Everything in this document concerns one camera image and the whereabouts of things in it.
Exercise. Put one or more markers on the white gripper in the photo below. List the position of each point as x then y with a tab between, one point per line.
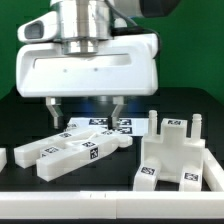
67	57

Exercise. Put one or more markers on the white chair seat block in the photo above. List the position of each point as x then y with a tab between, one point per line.
172	149

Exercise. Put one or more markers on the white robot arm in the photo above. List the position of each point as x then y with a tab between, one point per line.
120	13

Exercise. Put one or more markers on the front long chair side piece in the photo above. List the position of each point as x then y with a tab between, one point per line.
78	155

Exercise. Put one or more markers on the long chair side piece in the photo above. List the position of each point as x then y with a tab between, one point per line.
26	155
78	155

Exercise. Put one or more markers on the rear long chair side piece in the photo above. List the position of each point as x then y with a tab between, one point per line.
26	155

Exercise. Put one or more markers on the white left border block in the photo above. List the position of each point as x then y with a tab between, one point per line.
3	158

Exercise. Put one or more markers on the flat white tagged base plate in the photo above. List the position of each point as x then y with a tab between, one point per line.
127	126

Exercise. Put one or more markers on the white front border rail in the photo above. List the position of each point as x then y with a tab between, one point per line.
112	205

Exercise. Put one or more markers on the white border rail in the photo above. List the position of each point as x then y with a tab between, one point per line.
112	205
213	173

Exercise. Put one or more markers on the white right border rail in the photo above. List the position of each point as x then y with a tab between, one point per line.
213	173

